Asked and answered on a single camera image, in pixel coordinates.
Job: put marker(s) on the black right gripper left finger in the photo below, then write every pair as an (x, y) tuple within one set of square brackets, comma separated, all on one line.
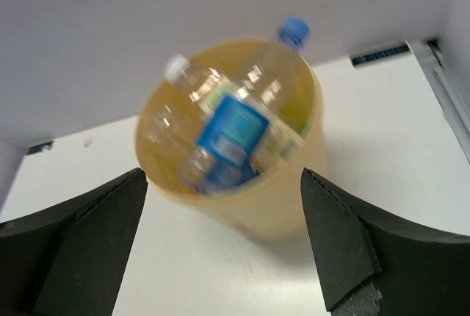
[(69, 259)]

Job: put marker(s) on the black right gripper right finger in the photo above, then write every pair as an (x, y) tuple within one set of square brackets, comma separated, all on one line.
[(372, 262)]

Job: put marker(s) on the blue label water bottle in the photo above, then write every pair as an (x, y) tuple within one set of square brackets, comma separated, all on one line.
[(208, 175)]

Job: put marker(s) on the blue label bottle off table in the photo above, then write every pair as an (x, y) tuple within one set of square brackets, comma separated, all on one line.
[(268, 72)]

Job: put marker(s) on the clear white cap bottle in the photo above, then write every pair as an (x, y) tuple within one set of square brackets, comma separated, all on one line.
[(236, 128)]

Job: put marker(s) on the yellow capybara bin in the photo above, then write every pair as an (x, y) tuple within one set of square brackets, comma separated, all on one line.
[(268, 206)]

